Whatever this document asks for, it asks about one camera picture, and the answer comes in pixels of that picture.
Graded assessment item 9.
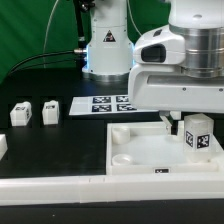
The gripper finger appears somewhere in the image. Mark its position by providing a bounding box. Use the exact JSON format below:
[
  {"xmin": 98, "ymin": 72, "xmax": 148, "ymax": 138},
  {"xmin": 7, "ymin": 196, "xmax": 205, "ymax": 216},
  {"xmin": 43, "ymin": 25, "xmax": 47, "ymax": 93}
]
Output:
[{"xmin": 159, "ymin": 111, "xmax": 174, "ymax": 135}]

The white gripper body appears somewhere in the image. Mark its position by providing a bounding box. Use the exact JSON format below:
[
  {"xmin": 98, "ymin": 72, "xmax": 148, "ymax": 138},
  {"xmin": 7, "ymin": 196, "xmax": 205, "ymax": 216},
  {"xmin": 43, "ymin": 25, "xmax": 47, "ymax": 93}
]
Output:
[{"xmin": 128, "ymin": 25, "xmax": 224, "ymax": 113}]

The white square table top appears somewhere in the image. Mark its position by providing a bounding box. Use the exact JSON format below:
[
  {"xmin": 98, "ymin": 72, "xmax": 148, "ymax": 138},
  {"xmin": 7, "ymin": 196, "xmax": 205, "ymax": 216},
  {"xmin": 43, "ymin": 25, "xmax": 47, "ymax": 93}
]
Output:
[{"xmin": 106, "ymin": 121, "xmax": 224, "ymax": 175}]

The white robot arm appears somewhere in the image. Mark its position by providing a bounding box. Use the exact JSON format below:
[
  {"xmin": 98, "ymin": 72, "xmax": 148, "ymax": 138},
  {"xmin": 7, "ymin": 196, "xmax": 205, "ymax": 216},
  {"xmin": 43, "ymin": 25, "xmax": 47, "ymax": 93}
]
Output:
[{"xmin": 83, "ymin": 0, "xmax": 224, "ymax": 119}]

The white marker sheet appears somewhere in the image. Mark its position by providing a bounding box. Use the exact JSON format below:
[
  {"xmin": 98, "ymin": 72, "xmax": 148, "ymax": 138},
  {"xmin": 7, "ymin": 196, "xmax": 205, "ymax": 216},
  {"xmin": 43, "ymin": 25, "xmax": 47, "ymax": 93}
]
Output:
[{"xmin": 68, "ymin": 94, "xmax": 160, "ymax": 117}]

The white block left edge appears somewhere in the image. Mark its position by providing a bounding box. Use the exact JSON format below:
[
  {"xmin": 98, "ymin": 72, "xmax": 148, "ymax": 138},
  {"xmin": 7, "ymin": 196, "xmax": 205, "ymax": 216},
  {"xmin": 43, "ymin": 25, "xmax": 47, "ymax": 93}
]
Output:
[{"xmin": 0, "ymin": 134, "xmax": 8, "ymax": 160}]

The black thick cable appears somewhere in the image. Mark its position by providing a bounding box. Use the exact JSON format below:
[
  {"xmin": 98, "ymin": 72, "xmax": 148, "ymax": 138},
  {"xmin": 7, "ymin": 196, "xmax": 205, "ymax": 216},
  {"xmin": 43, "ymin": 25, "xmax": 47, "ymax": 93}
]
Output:
[{"xmin": 7, "ymin": 49, "xmax": 84, "ymax": 77}]

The white front fence wall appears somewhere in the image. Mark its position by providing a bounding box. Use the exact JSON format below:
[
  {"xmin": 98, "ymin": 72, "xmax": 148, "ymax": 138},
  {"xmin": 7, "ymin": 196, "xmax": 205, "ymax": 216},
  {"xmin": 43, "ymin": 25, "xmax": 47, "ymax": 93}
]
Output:
[{"xmin": 0, "ymin": 173, "xmax": 224, "ymax": 206}]

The grey thin cable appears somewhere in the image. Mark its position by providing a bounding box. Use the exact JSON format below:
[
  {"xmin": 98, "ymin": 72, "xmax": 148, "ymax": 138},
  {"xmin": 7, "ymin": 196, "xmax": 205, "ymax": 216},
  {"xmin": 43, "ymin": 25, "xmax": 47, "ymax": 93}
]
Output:
[{"xmin": 43, "ymin": 0, "xmax": 61, "ymax": 69}]

